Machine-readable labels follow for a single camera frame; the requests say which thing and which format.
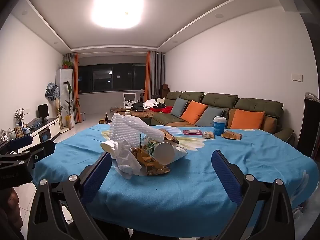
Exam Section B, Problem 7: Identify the blue patterned cloth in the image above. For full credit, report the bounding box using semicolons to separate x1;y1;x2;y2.
45;82;60;102

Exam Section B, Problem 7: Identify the brown paper wrapper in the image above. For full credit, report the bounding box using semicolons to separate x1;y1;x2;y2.
159;128;181;145

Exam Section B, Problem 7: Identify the person's left hand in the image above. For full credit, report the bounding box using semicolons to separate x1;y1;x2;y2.
5;187;20;228

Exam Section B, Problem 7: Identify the orange cushion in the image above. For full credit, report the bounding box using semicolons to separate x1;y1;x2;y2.
230;109;265;130
180;101;208;125

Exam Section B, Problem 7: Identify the blue clear plastic bag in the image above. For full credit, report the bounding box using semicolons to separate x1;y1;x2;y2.
27;117;43;128

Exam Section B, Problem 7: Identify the white standing air conditioner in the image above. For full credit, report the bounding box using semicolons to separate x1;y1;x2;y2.
55;68;74;128

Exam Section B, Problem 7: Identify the vase with flowers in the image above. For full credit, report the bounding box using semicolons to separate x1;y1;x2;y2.
14;108;31;127

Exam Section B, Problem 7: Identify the orange grey curtain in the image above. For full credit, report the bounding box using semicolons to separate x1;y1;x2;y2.
144;50;166;101
65;52;83;123

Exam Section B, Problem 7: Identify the blue cup with white lid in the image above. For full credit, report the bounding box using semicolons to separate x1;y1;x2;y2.
213;116;227;136

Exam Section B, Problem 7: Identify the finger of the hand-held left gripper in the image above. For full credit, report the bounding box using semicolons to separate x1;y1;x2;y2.
0;135;33;154
0;139;56;166

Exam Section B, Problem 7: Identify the white paper cup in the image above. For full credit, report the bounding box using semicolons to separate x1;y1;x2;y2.
100;141;119;153
153;141;188;165

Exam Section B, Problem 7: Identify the white tissue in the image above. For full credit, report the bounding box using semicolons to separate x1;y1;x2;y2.
113;140;143;180

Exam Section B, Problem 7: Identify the small black monitor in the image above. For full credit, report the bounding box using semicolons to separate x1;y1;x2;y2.
38;103;49;122

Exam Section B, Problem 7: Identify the brown leather ottoman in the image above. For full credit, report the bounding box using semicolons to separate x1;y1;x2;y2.
110;107;154;126

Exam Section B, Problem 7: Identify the tall plant in yellow pot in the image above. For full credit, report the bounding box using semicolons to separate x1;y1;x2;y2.
61;80;81;128

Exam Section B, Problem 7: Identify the white black tv cabinet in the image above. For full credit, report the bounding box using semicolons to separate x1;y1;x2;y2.
0;117;63;154

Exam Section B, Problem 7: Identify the red cloth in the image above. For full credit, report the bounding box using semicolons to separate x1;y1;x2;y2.
149;106;173;115

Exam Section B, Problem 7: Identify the gold foil snack wrapper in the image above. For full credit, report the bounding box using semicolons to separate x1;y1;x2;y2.
130;146;171;177

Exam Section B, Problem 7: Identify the grey blue cushion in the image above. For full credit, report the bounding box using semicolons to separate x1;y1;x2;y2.
171;97;189;118
196;107;225;128

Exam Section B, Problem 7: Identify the brown snack wrapper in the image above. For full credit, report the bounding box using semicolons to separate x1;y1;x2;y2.
221;130;243;141

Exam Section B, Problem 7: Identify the round ceiling lamp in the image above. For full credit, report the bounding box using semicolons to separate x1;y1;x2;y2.
91;0;146;30

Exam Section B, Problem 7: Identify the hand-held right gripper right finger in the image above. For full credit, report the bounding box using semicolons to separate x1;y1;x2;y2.
211;150;295;240

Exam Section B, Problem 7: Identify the blue tablecloth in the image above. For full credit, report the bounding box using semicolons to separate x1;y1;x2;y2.
32;124;319;230

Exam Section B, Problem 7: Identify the white office chair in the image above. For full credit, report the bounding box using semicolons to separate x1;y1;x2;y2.
122;92;137;109

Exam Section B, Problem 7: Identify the green brown sofa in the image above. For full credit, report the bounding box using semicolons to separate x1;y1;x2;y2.
139;91;295;142

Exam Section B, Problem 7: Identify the dark window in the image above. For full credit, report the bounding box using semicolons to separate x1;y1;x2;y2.
77;64;146;93

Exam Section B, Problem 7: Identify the gold decorative stand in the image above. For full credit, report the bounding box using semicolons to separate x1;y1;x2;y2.
55;97;63;131

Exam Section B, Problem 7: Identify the green printed clear wrapper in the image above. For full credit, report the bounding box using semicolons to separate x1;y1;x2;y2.
139;134;157;155

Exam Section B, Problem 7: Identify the brown wooden cabinet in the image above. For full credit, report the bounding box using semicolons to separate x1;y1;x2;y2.
160;83;171;98

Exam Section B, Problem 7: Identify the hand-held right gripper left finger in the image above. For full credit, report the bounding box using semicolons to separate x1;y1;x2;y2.
27;151;113;240

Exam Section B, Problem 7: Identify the white foam net sleeve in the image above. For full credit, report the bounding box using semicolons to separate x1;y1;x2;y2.
109;112;166;146

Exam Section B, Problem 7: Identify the pile of white clothes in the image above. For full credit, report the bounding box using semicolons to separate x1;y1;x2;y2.
143;97;166;109

